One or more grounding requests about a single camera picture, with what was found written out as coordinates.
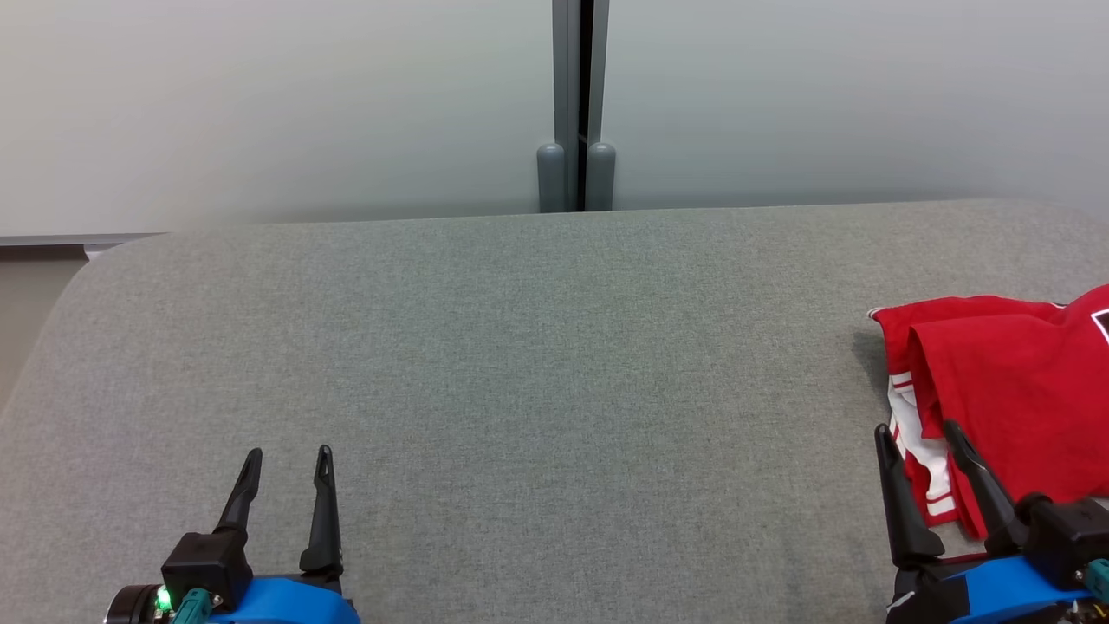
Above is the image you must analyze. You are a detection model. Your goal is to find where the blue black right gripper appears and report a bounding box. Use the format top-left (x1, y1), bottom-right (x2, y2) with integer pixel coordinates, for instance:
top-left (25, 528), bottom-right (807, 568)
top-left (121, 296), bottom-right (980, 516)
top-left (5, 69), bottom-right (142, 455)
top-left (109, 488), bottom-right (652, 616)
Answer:
top-left (873, 419), bottom-right (1101, 624)

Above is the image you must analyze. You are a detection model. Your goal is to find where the grey rounded post foot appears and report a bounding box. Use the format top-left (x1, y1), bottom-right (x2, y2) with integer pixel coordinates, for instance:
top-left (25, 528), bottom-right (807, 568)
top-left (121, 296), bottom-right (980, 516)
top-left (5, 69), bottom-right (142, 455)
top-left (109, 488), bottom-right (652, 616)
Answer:
top-left (586, 143), bottom-right (618, 212)
top-left (536, 143), bottom-right (568, 214)

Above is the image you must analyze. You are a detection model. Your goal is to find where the grey aluminium partition post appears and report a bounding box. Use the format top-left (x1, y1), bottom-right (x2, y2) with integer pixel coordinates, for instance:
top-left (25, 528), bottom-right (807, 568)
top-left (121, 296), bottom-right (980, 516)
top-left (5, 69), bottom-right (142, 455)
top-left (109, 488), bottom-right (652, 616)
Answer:
top-left (552, 0), bottom-right (611, 213)

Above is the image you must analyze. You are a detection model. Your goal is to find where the red shirt with white sleeves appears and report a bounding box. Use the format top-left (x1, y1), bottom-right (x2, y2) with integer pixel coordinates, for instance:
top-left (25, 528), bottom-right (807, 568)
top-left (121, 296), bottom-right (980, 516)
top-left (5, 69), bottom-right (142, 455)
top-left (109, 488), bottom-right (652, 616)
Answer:
top-left (905, 284), bottom-right (1109, 540)

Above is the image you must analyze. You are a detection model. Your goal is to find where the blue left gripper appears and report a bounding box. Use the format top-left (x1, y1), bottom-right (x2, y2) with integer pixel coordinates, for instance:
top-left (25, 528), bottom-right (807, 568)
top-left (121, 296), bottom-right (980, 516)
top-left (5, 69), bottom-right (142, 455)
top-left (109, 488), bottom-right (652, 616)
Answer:
top-left (212, 445), bottom-right (361, 624)

